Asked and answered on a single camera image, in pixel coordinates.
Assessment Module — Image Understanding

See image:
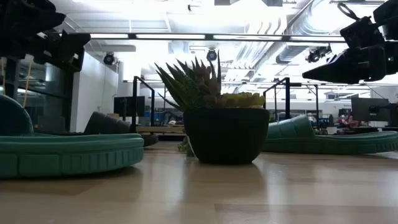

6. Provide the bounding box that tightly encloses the black rubber slide sandal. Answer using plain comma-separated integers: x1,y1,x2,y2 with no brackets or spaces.
34,111,159,147

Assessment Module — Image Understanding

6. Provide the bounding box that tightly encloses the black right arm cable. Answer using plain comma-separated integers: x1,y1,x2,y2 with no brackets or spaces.
337,2,361,21

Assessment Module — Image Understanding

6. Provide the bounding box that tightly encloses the yellow cable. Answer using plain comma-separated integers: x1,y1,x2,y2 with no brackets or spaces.
21,58,34,108

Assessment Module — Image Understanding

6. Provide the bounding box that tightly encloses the green rubber slide sandal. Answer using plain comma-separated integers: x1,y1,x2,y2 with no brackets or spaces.
0,94,146,179
262,114,398,156

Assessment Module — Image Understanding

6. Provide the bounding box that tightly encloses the black plant pot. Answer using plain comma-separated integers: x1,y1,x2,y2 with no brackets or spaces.
182,107,271,165

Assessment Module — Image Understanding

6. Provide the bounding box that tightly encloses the green succulent plant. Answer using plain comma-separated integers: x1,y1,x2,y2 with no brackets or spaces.
154,51,267,157

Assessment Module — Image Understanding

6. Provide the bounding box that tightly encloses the black overhead light bar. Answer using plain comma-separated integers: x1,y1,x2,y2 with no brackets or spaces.
70,32,346,43

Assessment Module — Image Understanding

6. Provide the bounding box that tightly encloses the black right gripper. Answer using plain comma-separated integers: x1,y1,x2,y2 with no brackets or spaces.
302,40,398,85

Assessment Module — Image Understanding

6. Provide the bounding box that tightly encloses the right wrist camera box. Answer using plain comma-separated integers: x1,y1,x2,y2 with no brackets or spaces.
340,15,386,48

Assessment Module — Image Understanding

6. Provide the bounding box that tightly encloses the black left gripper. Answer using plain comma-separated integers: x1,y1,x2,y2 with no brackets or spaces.
30,29,91,73

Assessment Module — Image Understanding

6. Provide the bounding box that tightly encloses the black ceiling spotlight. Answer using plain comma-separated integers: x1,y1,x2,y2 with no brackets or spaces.
305,45,333,64

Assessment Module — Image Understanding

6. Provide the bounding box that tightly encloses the black-framed wooden shelf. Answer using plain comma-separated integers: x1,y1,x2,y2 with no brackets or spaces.
132,75,292,138

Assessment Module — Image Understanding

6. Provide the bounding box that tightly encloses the black computer monitor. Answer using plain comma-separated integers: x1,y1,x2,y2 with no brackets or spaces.
113,95,146,118
351,97,390,123

